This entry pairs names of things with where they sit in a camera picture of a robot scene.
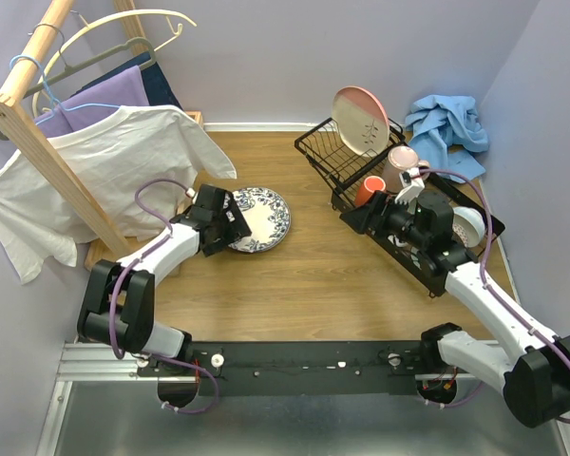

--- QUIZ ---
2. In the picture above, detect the orange mug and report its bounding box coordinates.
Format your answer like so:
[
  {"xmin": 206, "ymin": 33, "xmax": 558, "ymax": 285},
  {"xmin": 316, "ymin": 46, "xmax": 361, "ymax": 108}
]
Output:
[{"xmin": 354, "ymin": 176, "xmax": 386, "ymax": 207}]

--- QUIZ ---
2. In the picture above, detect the blue white floral plate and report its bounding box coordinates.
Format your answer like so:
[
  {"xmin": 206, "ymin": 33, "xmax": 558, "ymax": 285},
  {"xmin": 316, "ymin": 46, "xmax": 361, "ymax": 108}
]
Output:
[{"xmin": 229, "ymin": 187, "xmax": 292, "ymax": 254}]

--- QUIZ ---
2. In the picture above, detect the teal bowl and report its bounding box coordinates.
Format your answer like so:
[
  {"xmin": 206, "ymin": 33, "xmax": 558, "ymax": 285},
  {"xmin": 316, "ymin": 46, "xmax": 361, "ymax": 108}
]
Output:
[{"xmin": 409, "ymin": 248, "xmax": 428, "ymax": 271}]

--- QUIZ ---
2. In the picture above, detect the white patterned bowl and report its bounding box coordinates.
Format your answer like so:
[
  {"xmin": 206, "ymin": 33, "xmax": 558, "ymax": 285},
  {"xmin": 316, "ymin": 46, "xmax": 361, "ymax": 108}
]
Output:
[{"xmin": 452, "ymin": 206, "xmax": 486, "ymax": 248}]

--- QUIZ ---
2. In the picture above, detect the white t-shirt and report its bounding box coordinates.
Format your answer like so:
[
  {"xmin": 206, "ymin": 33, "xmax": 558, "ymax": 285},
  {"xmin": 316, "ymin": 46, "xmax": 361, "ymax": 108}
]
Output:
[{"xmin": 0, "ymin": 105, "xmax": 237, "ymax": 283}]

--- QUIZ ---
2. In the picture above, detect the navy garment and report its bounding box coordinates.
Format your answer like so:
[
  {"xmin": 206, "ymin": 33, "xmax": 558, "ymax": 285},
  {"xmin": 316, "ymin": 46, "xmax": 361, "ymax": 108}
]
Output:
[{"xmin": 75, "ymin": 51, "xmax": 181, "ymax": 108}]

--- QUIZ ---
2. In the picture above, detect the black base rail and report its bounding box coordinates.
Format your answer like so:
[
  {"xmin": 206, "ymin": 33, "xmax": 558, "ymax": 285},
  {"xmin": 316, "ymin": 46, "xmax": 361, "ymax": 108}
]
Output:
[{"xmin": 137, "ymin": 339, "xmax": 476, "ymax": 398}]

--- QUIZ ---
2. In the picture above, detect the pink white plate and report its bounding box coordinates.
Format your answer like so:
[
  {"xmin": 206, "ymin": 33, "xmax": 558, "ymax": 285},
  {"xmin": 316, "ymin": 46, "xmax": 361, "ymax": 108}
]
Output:
[{"xmin": 331, "ymin": 85, "xmax": 390, "ymax": 158}]

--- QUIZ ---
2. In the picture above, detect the grey hanger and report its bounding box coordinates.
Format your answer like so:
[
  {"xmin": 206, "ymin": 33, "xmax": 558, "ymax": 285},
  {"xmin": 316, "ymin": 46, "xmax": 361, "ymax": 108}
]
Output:
[{"xmin": 0, "ymin": 37, "xmax": 157, "ymax": 141}]

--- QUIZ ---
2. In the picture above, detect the blue hanger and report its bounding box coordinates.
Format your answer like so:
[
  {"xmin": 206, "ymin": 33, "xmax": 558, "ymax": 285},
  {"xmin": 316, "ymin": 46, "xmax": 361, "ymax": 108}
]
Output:
[{"xmin": 9, "ymin": 54, "xmax": 120, "ymax": 125}]

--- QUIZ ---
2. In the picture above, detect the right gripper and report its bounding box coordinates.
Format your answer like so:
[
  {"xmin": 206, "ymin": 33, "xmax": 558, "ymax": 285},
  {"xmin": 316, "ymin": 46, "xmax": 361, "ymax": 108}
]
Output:
[{"xmin": 340, "ymin": 189, "xmax": 428, "ymax": 249}]

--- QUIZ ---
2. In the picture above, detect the blue cloth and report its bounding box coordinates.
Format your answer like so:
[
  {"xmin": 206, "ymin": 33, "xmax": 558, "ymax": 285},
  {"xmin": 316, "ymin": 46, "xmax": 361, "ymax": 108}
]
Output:
[{"xmin": 405, "ymin": 95, "xmax": 489, "ymax": 182}]

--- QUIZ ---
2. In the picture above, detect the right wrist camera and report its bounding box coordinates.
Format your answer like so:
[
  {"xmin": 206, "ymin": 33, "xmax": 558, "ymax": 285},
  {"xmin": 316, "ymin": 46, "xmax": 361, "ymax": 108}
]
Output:
[{"xmin": 395, "ymin": 167, "xmax": 425, "ymax": 205}]

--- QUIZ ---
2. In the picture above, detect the purple shirt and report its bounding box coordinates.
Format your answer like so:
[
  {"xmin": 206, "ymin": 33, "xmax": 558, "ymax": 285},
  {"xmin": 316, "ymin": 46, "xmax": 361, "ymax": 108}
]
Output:
[{"xmin": 34, "ymin": 66, "xmax": 149, "ymax": 138}]

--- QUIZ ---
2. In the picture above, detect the wooden clothes rack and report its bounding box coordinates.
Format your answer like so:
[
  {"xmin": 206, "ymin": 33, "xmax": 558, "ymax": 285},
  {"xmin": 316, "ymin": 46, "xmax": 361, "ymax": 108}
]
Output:
[{"xmin": 0, "ymin": 0, "xmax": 204, "ymax": 276}]

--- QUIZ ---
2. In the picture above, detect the black wire dish rack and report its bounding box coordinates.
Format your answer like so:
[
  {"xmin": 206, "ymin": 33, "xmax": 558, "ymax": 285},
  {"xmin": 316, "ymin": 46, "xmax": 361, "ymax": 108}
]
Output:
[{"xmin": 294, "ymin": 118, "xmax": 489, "ymax": 296}]

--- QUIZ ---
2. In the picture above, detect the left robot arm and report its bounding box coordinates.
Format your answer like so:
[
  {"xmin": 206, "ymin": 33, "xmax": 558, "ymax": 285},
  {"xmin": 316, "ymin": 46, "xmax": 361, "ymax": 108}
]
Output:
[{"xmin": 77, "ymin": 184, "xmax": 251, "ymax": 375}]

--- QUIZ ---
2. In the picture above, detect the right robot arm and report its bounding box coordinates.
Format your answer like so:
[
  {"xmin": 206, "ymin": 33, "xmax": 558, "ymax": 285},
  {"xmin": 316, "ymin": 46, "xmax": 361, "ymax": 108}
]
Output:
[{"xmin": 341, "ymin": 191, "xmax": 570, "ymax": 428}]

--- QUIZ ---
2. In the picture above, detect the cream hanger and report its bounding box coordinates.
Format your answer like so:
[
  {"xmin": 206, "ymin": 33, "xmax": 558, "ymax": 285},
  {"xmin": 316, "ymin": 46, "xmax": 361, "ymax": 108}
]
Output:
[{"xmin": 29, "ymin": 1, "xmax": 197, "ymax": 117}]

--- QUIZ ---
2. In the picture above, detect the pink mug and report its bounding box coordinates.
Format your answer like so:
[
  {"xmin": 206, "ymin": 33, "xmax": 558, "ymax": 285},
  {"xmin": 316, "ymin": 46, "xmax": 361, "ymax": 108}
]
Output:
[{"xmin": 382, "ymin": 145, "xmax": 430, "ymax": 194}]

